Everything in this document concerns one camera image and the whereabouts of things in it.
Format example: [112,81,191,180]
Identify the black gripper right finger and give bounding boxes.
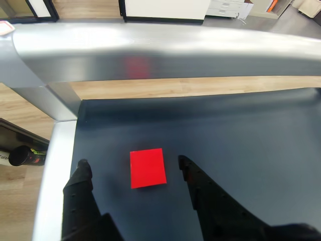
[178,155,273,241]

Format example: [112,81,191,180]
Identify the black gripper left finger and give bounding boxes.
[61,158,126,241]

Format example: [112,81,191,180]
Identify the red cube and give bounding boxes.
[129,148,168,189]

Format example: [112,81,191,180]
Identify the orange box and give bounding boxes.
[266,0,278,13]

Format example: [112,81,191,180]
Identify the beige cardboard box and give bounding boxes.
[297,0,321,19]

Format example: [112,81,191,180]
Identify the black can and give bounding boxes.
[9,145,47,167]

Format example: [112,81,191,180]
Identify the dark grey mat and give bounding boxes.
[72,87,321,241]

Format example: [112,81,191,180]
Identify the white printed packet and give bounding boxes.
[0,150,11,167]

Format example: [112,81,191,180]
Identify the black framed white panel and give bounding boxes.
[25,0,60,22]

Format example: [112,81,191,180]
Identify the white drawer unit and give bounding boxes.
[205,0,254,21]

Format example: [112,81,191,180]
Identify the white cabinet with black base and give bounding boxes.
[118,0,211,26]

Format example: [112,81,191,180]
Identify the silver metal frame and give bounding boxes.
[0,20,321,241]

